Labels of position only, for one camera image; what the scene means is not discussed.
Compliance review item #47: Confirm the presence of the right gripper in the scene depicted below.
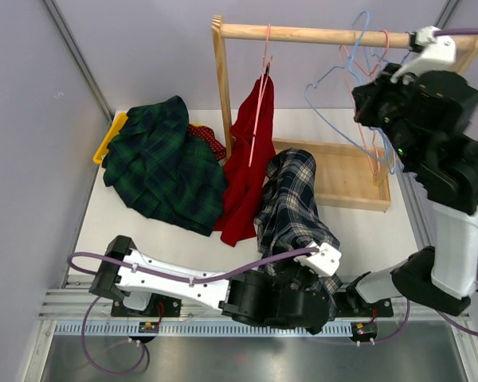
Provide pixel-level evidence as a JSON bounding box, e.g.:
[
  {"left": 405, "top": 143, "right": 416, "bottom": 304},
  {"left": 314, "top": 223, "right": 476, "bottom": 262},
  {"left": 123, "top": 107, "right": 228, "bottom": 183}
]
[{"left": 355, "top": 64, "right": 425, "bottom": 168}]

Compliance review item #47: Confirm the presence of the navy white plaid skirt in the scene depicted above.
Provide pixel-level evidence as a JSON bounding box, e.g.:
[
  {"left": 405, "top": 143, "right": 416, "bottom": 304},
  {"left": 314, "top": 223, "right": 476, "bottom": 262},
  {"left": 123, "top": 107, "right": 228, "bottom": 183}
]
[{"left": 253, "top": 147, "right": 343, "bottom": 295}]

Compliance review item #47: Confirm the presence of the blue hanger with plaid skirt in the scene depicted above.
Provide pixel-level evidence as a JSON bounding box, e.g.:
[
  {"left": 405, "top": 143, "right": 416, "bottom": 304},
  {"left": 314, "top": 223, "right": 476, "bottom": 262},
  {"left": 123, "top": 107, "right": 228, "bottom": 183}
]
[{"left": 304, "top": 10, "right": 397, "bottom": 175}]

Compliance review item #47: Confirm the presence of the red polka dot skirt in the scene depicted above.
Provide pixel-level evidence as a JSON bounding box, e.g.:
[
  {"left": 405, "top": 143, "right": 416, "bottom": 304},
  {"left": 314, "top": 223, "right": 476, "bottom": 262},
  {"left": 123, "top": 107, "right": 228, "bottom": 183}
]
[{"left": 188, "top": 124, "right": 226, "bottom": 161}]

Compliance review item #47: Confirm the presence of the dark green plaid skirt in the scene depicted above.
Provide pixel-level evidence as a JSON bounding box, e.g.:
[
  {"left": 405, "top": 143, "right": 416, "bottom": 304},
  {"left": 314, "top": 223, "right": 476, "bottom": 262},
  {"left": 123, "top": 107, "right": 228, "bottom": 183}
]
[{"left": 102, "top": 95, "right": 228, "bottom": 236}]

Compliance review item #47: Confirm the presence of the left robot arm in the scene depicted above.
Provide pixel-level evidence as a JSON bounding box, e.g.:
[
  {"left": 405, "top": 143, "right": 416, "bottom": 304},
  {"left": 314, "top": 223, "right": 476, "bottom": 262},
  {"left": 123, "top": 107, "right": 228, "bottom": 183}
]
[{"left": 90, "top": 236, "right": 342, "bottom": 335}]

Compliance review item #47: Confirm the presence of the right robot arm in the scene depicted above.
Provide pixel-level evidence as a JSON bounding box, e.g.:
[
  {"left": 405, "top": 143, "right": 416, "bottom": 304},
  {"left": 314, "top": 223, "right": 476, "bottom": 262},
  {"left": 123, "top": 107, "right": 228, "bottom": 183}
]
[{"left": 345, "top": 63, "right": 478, "bottom": 316}]

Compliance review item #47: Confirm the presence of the wooden clothes rack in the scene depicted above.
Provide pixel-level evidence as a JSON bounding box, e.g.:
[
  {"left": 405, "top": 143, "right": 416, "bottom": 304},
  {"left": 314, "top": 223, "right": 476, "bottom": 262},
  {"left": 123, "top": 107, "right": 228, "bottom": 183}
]
[{"left": 211, "top": 14, "right": 478, "bottom": 213}]

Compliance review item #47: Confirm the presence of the yellow plastic tray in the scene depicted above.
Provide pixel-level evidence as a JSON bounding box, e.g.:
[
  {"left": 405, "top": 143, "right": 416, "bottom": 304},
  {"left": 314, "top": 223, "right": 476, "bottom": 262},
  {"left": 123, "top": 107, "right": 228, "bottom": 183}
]
[{"left": 92, "top": 111, "right": 127, "bottom": 166}]

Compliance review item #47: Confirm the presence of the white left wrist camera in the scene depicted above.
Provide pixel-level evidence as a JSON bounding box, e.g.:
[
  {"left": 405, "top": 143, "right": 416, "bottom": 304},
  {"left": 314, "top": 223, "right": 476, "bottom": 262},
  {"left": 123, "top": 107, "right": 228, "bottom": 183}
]
[{"left": 294, "top": 242, "right": 342, "bottom": 278}]

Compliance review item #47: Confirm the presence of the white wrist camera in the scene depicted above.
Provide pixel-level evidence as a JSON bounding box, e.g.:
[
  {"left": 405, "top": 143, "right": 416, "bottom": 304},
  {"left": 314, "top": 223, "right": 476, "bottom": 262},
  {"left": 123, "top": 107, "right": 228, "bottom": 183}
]
[
  {"left": 294, "top": 242, "right": 342, "bottom": 278},
  {"left": 390, "top": 26, "right": 456, "bottom": 84}
]

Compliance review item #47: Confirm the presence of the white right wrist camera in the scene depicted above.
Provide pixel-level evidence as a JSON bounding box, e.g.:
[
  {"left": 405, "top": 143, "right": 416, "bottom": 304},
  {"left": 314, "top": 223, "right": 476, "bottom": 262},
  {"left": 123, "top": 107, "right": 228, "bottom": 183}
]
[{"left": 390, "top": 26, "right": 456, "bottom": 84}]

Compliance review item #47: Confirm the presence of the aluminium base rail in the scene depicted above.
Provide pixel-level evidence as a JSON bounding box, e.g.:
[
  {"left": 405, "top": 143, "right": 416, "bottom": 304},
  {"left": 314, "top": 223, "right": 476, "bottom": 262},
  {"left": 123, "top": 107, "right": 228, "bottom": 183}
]
[{"left": 37, "top": 274, "right": 473, "bottom": 339}]

